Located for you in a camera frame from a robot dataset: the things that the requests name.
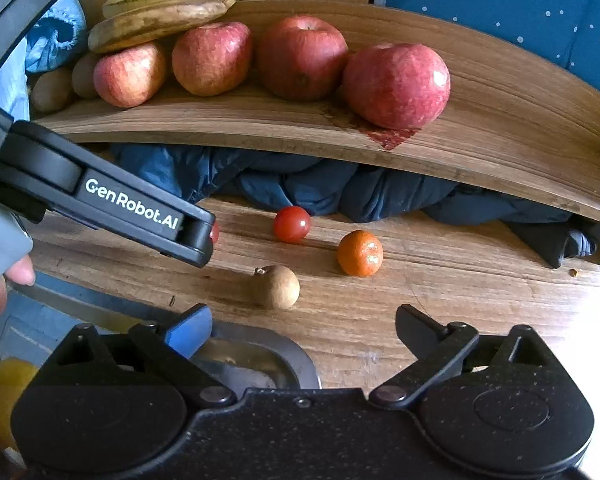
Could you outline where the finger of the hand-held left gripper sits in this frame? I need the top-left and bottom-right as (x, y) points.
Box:
(50, 162), (216, 268)

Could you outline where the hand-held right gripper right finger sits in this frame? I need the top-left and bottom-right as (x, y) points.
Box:
(369, 304), (564, 407)

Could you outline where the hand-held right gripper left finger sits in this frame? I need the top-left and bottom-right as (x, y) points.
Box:
(39, 303), (237, 408)

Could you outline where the metal tray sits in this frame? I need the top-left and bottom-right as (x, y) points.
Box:
(0, 275), (324, 396)

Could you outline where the yellow lemon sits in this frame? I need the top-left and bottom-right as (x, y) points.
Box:
(0, 357), (40, 451)

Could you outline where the brown potato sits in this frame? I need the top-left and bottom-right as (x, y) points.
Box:
(31, 67), (75, 113)

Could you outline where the brown kiwi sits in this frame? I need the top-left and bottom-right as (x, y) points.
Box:
(71, 52), (101, 100)

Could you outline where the small mandarin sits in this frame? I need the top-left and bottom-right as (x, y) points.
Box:
(337, 230), (384, 277)

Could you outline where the brown longan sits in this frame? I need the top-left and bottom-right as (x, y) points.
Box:
(251, 265), (301, 310)

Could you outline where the light blue cloth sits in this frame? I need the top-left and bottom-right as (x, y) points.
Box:
(0, 0), (88, 121)

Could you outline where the red apple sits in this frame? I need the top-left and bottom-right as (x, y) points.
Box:
(172, 22), (254, 97)
(93, 42), (169, 108)
(342, 42), (452, 130)
(256, 16), (350, 102)

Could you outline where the dark blue jacket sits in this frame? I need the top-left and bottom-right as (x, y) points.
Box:
(109, 142), (600, 269)

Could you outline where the brown-spotted banana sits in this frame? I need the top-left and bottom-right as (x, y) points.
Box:
(88, 0), (229, 54)

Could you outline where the curved wooden shelf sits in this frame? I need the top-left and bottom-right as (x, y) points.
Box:
(32, 0), (600, 267)

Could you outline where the blue white-dotted cloth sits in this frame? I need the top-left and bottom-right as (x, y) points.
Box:
(372, 0), (600, 97)

